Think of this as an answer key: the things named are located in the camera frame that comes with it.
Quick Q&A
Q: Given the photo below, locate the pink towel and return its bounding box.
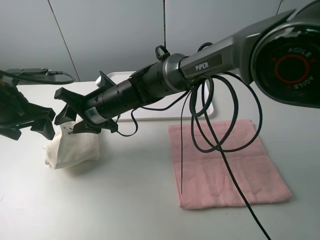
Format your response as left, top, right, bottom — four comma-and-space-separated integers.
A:
168, 124, 293, 210

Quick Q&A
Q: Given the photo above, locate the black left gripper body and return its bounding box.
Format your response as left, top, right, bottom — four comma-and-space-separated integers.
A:
0, 103, 56, 140

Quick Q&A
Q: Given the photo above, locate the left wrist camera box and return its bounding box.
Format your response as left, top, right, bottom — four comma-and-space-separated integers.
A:
6, 68, 56, 82

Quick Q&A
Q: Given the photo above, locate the cream white towel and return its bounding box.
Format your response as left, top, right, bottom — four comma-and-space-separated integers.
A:
43, 117, 101, 175

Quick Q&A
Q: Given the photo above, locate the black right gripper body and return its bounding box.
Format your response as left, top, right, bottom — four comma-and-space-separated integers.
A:
54, 87, 118, 133

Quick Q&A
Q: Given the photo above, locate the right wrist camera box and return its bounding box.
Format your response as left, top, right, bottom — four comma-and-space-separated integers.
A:
95, 71, 116, 90

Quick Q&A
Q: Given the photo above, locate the white rectangular plastic tray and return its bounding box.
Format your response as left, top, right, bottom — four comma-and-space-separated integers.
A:
99, 71, 216, 121

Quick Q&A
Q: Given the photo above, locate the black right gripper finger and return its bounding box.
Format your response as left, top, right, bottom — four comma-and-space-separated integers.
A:
54, 104, 77, 125
72, 120, 100, 134

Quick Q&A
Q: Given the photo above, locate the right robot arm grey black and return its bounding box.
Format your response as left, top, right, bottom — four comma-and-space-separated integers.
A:
54, 0, 320, 133

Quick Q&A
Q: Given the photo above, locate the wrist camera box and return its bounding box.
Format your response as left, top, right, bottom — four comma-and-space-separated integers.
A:
95, 71, 116, 90
6, 68, 56, 82

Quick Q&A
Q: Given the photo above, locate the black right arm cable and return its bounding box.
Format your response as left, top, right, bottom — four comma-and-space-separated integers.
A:
117, 42, 272, 240

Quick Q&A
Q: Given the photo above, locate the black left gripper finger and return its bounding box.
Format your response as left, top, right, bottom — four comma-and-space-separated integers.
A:
30, 119, 55, 140

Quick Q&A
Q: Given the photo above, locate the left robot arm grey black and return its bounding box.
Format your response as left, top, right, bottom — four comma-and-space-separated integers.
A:
0, 74, 56, 141

